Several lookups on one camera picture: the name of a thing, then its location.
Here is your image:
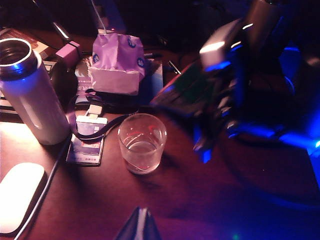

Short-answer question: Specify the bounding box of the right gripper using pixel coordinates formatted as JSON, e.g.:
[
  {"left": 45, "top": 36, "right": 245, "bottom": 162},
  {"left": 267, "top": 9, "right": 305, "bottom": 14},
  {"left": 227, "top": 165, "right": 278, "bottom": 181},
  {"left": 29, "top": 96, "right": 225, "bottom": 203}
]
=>
[{"left": 192, "top": 37, "right": 320, "bottom": 165}]

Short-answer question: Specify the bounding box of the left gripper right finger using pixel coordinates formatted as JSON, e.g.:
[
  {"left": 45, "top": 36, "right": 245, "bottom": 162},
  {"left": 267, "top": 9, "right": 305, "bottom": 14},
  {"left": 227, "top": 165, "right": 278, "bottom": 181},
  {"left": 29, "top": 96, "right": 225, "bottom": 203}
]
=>
[{"left": 140, "top": 207, "right": 163, "bottom": 240}]

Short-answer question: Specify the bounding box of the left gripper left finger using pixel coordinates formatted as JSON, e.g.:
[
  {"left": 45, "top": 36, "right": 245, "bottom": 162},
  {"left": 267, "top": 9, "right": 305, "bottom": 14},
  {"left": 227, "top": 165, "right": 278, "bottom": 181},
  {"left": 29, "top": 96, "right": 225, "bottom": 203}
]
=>
[{"left": 113, "top": 206, "right": 143, "bottom": 240}]

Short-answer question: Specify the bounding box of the clear glass cup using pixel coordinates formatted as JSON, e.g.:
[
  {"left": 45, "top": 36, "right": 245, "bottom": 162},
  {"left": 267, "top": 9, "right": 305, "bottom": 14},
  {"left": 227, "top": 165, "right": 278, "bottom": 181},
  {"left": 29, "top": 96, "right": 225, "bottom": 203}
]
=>
[{"left": 117, "top": 113, "right": 168, "bottom": 175}]

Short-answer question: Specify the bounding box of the white power adapter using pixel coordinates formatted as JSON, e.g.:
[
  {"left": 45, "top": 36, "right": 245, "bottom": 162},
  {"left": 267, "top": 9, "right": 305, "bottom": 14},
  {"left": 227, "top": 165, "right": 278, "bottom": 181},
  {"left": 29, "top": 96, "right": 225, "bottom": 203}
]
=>
[{"left": 199, "top": 18, "right": 242, "bottom": 70}]

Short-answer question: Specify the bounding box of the ID badge card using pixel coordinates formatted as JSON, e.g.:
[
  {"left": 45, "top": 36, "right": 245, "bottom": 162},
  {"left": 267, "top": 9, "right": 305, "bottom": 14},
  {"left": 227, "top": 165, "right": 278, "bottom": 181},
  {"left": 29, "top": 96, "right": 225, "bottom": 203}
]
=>
[{"left": 65, "top": 114, "right": 109, "bottom": 167}]

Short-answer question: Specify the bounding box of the purple tissue pack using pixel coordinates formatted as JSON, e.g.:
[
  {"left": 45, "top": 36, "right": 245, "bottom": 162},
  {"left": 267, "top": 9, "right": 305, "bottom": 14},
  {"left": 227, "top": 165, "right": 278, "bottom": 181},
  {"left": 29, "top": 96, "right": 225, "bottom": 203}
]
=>
[{"left": 88, "top": 31, "right": 146, "bottom": 96}]

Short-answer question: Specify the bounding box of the white flat mouse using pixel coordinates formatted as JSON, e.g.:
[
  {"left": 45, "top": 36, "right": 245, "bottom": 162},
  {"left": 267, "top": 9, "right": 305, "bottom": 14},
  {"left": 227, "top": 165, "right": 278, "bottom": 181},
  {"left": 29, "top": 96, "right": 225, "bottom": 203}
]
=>
[{"left": 0, "top": 162, "right": 46, "bottom": 235}]

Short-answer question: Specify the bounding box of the brown thermos bottle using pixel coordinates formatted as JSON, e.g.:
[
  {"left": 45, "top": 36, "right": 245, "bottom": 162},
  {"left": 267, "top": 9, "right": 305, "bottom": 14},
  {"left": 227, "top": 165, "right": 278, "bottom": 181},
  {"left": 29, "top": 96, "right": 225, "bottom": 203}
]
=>
[{"left": 243, "top": 0, "right": 282, "bottom": 52}]

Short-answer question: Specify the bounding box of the black computer mouse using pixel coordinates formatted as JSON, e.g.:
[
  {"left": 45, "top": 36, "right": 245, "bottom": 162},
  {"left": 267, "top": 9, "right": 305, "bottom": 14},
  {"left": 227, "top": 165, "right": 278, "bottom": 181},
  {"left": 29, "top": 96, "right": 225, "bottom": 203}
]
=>
[{"left": 49, "top": 61, "right": 79, "bottom": 109}]

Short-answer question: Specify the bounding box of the white thermos bottle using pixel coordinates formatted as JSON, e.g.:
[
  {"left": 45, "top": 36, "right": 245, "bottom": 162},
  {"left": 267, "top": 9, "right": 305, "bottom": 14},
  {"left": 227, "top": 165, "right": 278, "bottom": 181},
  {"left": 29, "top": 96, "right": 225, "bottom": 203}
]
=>
[{"left": 0, "top": 37, "right": 71, "bottom": 146}]

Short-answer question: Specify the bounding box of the small pink box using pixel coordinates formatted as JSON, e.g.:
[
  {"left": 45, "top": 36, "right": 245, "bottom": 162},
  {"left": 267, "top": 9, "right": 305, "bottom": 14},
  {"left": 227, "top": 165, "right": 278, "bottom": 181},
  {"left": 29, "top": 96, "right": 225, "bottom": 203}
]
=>
[{"left": 55, "top": 41, "right": 82, "bottom": 66}]

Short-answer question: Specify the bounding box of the silver pen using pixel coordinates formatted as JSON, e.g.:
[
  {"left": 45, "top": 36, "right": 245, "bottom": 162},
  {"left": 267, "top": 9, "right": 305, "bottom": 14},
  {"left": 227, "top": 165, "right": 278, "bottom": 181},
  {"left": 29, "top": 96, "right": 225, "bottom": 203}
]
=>
[{"left": 51, "top": 21, "right": 71, "bottom": 41}]

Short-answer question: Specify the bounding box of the grey desk cable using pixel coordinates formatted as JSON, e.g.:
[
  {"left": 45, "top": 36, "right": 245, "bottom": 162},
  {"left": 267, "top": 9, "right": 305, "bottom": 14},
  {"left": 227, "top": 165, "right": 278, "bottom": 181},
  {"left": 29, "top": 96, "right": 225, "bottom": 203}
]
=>
[{"left": 13, "top": 139, "right": 74, "bottom": 240}]

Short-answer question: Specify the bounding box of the white charging cable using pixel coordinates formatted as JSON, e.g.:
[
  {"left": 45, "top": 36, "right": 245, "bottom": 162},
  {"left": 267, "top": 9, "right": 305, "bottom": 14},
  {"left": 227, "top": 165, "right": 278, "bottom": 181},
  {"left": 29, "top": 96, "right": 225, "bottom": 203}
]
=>
[{"left": 90, "top": 0, "right": 116, "bottom": 35}]

